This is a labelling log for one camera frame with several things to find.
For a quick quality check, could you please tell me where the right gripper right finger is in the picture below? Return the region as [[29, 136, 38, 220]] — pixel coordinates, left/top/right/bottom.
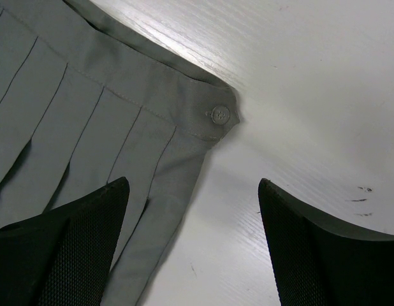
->
[[258, 178, 394, 305]]

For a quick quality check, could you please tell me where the grey pleated skirt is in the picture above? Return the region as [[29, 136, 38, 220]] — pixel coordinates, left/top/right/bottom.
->
[[0, 1, 239, 305]]

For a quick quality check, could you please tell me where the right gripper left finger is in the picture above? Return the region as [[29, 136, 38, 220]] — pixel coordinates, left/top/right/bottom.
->
[[0, 177, 130, 305]]

